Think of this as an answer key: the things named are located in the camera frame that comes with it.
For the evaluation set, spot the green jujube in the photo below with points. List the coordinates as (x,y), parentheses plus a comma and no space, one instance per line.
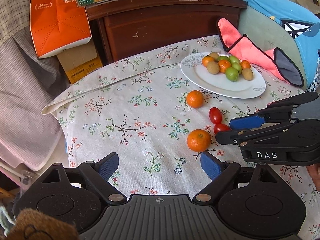
(237,66)
(233,59)
(223,58)
(232,74)

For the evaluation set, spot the dark wooden cabinet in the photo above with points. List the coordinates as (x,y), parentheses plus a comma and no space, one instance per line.
(122,28)

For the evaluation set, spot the white floral plate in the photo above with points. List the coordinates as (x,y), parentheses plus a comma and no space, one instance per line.
(192,68)

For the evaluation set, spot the brown longan plate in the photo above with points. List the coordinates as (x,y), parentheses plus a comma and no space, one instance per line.
(247,74)
(215,56)

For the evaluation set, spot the brown plush toy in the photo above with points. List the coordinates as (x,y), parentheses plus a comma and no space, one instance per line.
(32,224)

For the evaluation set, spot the small mandarin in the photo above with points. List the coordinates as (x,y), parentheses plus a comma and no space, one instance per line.
(195,99)

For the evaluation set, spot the mandarin back left plate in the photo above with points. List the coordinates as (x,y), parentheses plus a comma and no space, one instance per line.
(207,59)

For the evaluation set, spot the floral tablecloth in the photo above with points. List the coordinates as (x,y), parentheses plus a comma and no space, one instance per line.
(137,108)

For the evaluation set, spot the orange mandarin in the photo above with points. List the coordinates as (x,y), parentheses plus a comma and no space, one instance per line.
(224,65)

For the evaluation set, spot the person right hand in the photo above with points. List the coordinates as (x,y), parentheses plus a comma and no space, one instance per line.
(313,171)

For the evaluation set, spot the blue plush pillow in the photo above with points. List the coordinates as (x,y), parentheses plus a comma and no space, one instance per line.
(289,26)

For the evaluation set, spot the cardboard box yellow label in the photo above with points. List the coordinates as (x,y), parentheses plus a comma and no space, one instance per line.
(80,61)

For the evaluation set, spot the green jujube front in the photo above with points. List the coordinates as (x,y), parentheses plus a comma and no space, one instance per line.
(237,66)

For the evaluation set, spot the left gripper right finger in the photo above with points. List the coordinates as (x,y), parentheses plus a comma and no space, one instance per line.
(222,175)

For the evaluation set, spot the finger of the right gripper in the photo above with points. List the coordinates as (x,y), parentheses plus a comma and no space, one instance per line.
(268,135)
(299,107)

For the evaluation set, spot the red cherry tomato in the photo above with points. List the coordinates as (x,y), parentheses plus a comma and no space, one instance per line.
(215,115)
(221,128)

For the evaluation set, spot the brown longan back plate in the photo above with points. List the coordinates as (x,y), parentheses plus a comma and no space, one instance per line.
(215,56)

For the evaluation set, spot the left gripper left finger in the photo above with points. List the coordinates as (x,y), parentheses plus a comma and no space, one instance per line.
(96,176)

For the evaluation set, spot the orange paper bag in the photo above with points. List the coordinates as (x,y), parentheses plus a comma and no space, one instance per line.
(57,25)

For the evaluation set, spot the checked curtain fabric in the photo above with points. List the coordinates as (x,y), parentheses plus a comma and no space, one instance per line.
(27,85)

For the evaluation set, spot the brown longan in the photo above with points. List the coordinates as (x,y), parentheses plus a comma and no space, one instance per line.
(213,67)

